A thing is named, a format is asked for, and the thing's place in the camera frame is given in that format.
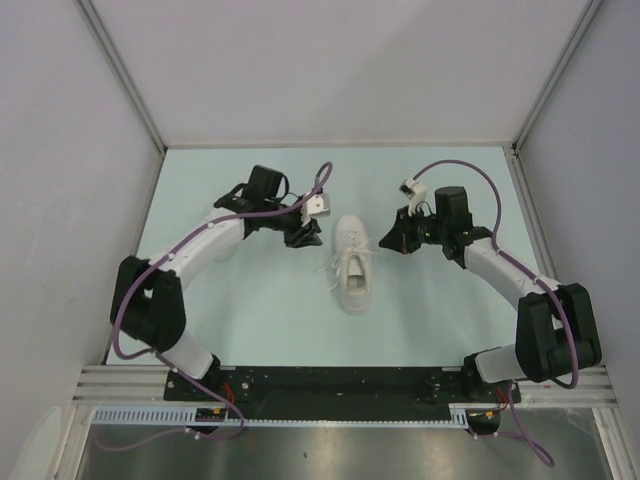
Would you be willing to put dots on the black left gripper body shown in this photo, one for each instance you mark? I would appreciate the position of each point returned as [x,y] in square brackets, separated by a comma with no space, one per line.
[294,237]

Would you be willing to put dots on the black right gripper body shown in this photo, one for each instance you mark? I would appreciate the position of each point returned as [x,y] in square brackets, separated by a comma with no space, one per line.
[418,230]

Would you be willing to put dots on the white sneaker with laces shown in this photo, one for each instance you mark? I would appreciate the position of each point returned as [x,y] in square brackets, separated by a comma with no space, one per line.
[352,253]

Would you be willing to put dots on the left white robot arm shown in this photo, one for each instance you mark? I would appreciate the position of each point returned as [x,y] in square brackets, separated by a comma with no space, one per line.
[148,313]

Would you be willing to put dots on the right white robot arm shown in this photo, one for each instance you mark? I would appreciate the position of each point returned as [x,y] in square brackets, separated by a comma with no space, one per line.
[556,332]

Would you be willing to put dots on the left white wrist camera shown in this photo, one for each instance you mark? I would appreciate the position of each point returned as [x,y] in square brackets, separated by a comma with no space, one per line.
[317,206]

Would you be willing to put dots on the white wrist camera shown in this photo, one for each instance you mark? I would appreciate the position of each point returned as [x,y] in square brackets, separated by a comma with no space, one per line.
[317,206]
[415,192]

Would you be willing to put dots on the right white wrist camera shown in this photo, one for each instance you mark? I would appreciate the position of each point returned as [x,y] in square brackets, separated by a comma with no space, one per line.
[415,192]

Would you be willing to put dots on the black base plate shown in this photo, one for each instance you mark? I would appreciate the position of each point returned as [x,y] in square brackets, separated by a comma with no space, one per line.
[353,391]

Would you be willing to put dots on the grey slotted cable duct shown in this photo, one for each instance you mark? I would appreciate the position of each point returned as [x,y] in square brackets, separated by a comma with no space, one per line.
[192,417]

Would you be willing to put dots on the aluminium frame rail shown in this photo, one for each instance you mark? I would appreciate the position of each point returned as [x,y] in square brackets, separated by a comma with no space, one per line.
[594,391]

